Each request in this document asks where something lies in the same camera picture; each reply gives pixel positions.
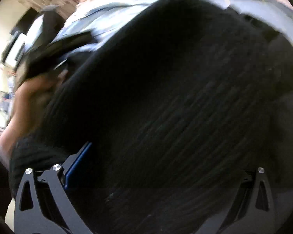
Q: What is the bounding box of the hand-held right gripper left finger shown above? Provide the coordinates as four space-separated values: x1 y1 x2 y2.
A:
14 142 93 234

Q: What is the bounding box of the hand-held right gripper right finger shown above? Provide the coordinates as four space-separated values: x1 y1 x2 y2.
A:
207 167 276 234

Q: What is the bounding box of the black ribbed knit garment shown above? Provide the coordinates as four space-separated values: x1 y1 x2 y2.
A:
9 0 293 234

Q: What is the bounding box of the person's left forearm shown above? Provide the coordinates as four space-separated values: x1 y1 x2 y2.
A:
0 72 69 170

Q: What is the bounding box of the light blue bed sheet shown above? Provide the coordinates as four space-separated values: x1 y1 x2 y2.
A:
52 0 293 61

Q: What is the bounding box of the black wall television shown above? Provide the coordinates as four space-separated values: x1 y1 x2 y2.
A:
15 7 39 36

